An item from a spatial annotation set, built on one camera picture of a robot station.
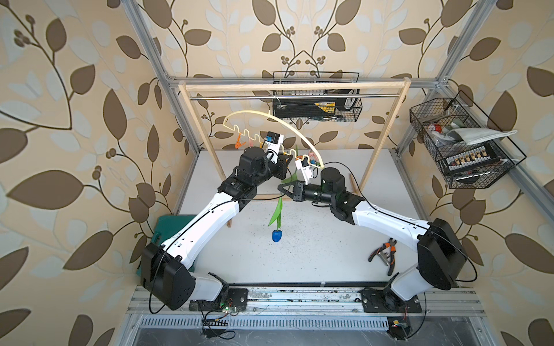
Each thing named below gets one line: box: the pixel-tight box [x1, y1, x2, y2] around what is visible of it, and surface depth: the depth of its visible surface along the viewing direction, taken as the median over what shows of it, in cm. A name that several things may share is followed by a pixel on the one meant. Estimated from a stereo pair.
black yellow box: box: [272, 88, 358, 117], surface depth 86 cm
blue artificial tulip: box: [267, 170, 298, 243], surface depth 74 cm
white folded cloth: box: [445, 127, 518, 145], surface depth 63 cm
